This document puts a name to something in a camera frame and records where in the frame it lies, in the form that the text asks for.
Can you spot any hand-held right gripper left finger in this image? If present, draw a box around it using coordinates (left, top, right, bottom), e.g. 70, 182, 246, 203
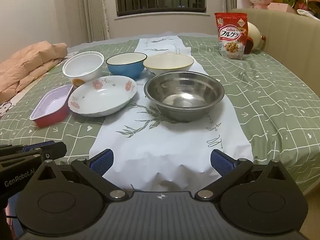
32, 149, 130, 202

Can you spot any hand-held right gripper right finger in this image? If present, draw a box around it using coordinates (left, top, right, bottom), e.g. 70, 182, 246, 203
195, 149, 293, 202

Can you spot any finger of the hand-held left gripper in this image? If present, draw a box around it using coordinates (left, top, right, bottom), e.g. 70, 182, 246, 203
0, 142, 67, 167
0, 141, 57, 155

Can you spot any red rectangular foil tray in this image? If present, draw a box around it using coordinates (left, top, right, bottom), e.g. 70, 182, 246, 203
29, 84, 74, 128

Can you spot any white floral plate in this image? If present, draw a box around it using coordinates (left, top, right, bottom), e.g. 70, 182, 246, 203
68, 75, 138, 117

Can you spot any stainless steel bowl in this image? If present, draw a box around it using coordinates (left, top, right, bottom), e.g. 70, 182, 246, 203
144, 72, 225, 122

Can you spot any white plastic bowl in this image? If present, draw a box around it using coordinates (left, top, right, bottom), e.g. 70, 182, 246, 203
62, 51, 105, 88

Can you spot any blue bowl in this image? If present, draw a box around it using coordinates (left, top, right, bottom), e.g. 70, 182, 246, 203
106, 52, 147, 80

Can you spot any cream bowl with yellow rim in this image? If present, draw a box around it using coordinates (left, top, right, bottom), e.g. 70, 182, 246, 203
143, 54, 195, 76

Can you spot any cartoon printed sheet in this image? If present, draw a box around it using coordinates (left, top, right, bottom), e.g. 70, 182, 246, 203
0, 99, 14, 120

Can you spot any white printed cloth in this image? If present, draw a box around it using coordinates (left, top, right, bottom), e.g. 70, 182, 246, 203
89, 35, 254, 190

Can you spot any green checked bedsheet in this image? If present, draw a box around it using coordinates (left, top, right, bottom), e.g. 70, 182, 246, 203
0, 34, 320, 195

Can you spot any pink comforter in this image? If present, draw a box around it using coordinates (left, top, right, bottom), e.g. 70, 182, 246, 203
0, 41, 68, 105

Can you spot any red cereal bag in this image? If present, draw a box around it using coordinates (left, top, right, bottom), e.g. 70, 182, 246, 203
214, 12, 248, 60

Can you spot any cream egg-shaped plush toy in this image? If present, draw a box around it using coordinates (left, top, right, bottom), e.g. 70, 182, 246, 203
246, 21, 267, 54

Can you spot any pink box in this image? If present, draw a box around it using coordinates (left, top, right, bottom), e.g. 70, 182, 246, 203
267, 2, 295, 13

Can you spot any white soft item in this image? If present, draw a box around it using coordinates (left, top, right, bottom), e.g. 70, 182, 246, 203
297, 9, 320, 20

